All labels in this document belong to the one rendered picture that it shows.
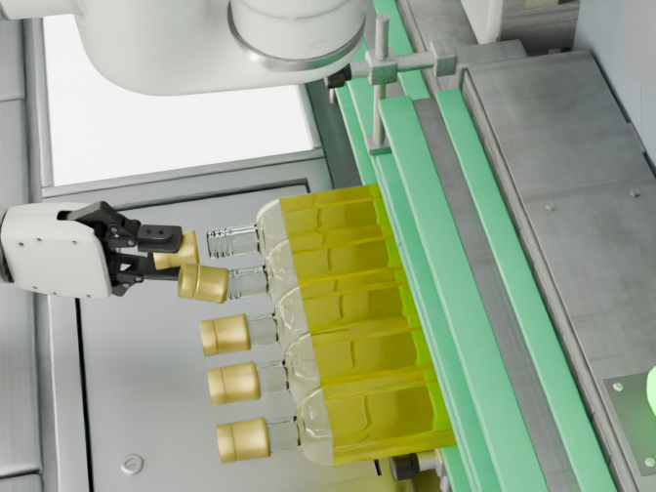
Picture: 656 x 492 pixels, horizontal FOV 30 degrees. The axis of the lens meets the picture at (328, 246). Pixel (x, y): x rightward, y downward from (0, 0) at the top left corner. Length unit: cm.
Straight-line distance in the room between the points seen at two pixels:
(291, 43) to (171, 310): 56
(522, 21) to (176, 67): 47
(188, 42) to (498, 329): 34
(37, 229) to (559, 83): 51
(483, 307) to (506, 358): 5
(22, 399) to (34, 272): 14
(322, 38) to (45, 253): 47
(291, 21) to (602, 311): 35
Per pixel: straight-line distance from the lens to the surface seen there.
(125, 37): 83
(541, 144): 111
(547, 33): 125
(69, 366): 130
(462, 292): 101
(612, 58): 117
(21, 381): 132
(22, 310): 137
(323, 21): 83
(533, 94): 115
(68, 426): 126
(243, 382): 110
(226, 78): 87
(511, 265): 103
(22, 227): 121
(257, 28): 84
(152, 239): 120
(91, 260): 121
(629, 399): 94
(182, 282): 117
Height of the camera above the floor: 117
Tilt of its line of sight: 7 degrees down
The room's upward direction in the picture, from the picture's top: 99 degrees counter-clockwise
